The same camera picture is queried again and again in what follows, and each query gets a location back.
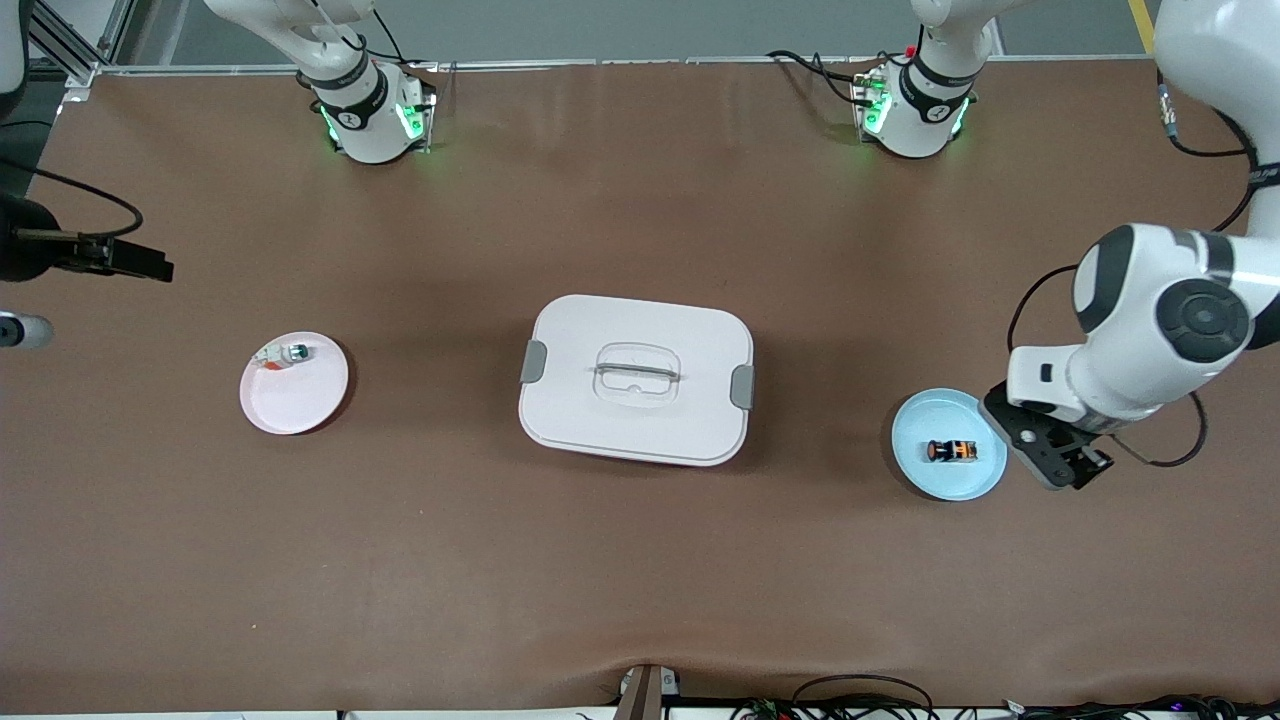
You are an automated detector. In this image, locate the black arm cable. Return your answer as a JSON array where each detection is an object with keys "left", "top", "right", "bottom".
[
  {"left": 1008, "top": 80, "right": 1259, "bottom": 469},
  {"left": 0, "top": 160, "right": 146, "bottom": 241}
]

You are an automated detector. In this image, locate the black base power cable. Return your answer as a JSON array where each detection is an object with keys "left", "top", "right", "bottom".
[
  {"left": 335, "top": 8, "right": 411, "bottom": 66},
  {"left": 765, "top": 48, "right": 886, "bottom": 106}
]

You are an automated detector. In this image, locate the light blue round plate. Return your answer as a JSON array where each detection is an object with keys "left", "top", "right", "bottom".
[{"left": 891, "top": 388, "right": 1009, "bottom": 502}]

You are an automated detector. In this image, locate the black cable bundle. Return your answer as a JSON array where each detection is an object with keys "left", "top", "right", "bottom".
[{"left": 730, "top": 693, "right": 1280, "bottom": 720}]

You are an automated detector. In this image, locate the aluminium frame post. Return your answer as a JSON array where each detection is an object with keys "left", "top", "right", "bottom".
[{"left": 25, "top": 0, "right": 136, "bottom": 101}]

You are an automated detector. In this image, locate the aluminium table edge rail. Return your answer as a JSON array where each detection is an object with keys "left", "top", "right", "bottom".
[{"left": 95, "top": 55, "right": 1166, "bottom": 77}]

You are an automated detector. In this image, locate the pink round plate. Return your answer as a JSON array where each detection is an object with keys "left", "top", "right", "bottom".
[{"left": 239, "top": 331, "right": 351, "bottom": 436}]

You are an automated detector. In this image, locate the white lidded storage box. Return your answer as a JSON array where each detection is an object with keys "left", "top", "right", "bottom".
[{"left": 517, "top": 294, "right": 756, "bottom": 468}]

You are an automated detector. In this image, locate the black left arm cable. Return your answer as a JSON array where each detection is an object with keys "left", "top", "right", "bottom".
[{"left": 1008, "top": 80, "right": 1259, "bottom": 469}]

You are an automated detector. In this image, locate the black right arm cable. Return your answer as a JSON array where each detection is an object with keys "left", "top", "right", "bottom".
[{"left": 0, "top": 160, "right": 146, "bottom": 241}]

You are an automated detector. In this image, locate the black cable loop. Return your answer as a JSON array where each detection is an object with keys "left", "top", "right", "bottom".
[{"left": 790, "top": 675, "right": 936, "bottom": 720}]

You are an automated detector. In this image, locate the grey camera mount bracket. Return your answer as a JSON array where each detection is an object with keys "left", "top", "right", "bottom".
[{"left": 612, "top": 664, "right": 683, "bottom": 720}]

